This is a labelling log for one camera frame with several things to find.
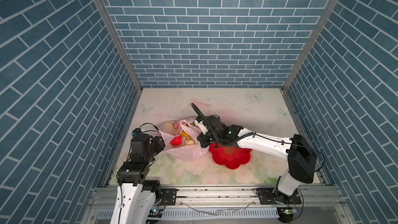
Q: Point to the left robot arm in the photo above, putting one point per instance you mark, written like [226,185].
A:
[135,194]

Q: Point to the aluminium front rail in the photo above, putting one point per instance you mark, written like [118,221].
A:
[241,195]

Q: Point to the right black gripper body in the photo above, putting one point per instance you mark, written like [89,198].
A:
[205,139]

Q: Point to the beige fake bun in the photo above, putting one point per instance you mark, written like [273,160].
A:
[190,142]

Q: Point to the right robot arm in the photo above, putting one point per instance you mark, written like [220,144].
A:
[301,158]

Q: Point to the pink plastic bag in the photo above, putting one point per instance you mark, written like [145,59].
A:
[183,152]

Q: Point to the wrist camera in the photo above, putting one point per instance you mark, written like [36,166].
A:
[136,132]
[201,126]

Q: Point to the red flower-shaped plate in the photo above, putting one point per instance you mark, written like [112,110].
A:
[230,157]

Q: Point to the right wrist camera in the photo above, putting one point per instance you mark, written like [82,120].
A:
[201,126]

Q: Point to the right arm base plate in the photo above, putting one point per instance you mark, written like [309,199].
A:
[270,196]

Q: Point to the yellow fake fruit in bag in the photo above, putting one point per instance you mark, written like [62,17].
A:
[167,127]

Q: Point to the yellow fake pepper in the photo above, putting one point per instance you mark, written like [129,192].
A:
[184,136]

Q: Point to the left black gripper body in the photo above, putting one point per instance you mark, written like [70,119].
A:
[156,145]

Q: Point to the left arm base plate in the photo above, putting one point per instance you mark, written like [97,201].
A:
[167,197]

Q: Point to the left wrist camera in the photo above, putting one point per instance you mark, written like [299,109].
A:
[136,132]

